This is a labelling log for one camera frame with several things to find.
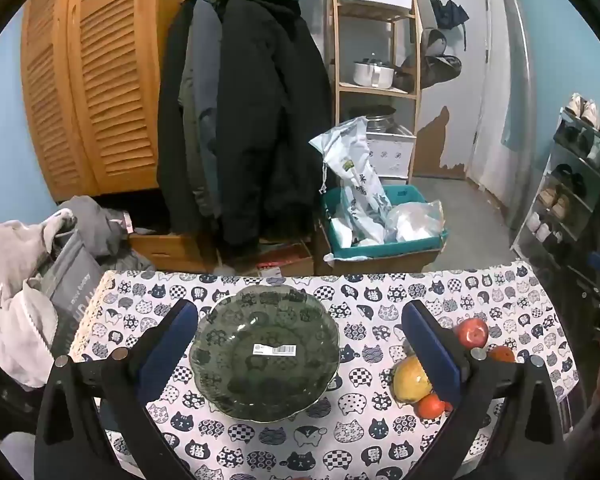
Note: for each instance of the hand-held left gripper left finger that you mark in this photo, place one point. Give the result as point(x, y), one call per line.
point(167, 345)

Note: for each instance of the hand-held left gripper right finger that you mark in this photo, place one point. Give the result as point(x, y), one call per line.
point(430, 350)

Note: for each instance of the yellow lemon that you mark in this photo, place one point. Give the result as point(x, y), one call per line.
point(407, 377)

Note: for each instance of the red apple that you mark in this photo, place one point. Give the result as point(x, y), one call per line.
point(472, 332)

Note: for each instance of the orange tangerine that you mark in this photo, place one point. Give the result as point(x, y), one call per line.
point(429, 406)
point(502, 355)

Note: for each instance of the green glass bowl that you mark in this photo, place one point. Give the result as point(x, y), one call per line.
point(260, 375)

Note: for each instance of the shoe rack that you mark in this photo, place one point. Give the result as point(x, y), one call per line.
point(560, 195)

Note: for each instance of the wooden drawer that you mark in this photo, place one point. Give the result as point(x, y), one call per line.
point(165, 252)

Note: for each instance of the cat-print tablecloth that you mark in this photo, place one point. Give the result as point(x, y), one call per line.
point(370, 435)

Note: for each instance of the clear plastic bag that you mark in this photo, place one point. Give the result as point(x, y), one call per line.
point(415, 220)

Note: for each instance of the dark grey garment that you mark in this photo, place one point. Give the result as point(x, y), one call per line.
point(95, 225)

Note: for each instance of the white knit cloth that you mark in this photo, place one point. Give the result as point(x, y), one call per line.
point(25, 335)

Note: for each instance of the cardboard box with red print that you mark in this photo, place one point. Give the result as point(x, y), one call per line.
point(285, 262)

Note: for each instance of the rows of shoes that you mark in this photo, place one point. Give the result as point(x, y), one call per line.
point(587, 112)

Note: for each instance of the teal box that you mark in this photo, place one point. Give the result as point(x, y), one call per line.
point(410, 194)

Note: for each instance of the black coat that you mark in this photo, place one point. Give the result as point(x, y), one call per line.
point(172, 160)

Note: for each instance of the white patterned plastic bag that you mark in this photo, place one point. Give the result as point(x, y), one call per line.
point(355, 170)

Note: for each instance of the white patterned box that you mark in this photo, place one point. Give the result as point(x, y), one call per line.
point(390, 157)

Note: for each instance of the open grey door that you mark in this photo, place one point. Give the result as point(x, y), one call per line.
point(520, 85)

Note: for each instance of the white door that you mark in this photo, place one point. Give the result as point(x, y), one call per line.
point(485, 85)

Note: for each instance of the metal bucket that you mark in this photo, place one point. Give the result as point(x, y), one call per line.
point(380, 120)

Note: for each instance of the grey jacket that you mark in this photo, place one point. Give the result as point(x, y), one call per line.
point(202, 85)

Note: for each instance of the wooden shelf rack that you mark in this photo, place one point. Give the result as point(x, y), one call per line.
point(375, 91)

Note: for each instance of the wooden louvered wardrobe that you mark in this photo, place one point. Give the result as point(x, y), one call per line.
point(105, 85)

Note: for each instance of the grey and white cap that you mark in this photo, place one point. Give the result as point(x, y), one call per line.
point(434, 41)

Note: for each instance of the white cooking pot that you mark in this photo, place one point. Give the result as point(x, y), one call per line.
point(372, 74)

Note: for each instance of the dark blue umbrella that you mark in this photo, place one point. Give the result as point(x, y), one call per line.
point(447, 10)

